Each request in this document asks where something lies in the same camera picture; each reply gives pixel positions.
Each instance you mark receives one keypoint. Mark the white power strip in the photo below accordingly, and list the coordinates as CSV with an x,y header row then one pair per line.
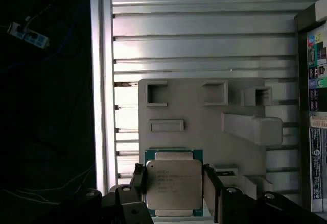
x,y
28,34

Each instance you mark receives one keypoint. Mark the silver CPU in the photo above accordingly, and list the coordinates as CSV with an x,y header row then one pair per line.
x,y
173,183

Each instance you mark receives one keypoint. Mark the grey parts rack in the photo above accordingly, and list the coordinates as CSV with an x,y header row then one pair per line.
x,y
199,137

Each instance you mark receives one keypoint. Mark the open grey PC case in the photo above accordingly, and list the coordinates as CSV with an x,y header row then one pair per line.
x,y
318,155

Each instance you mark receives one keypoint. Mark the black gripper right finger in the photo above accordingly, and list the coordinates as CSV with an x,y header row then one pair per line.
x,y
230,203

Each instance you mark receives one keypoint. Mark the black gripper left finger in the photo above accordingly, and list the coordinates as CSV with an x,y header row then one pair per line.
x,y
127,203

